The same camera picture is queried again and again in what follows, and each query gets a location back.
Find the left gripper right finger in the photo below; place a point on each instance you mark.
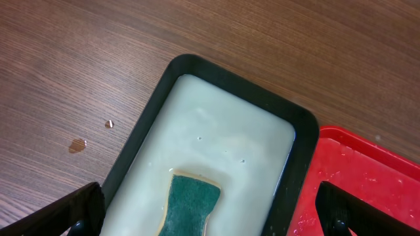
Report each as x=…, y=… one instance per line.
x=341, y=213

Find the red plastic tray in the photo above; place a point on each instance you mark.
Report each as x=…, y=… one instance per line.
x=379, y=177

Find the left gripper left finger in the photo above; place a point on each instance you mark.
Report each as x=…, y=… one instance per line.
x=85, y=204

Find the black rectangular water tray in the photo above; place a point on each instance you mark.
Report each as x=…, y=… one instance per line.
x=205, y=120

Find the green and yellow sponge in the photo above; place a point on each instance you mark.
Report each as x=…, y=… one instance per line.
x=190, y=201

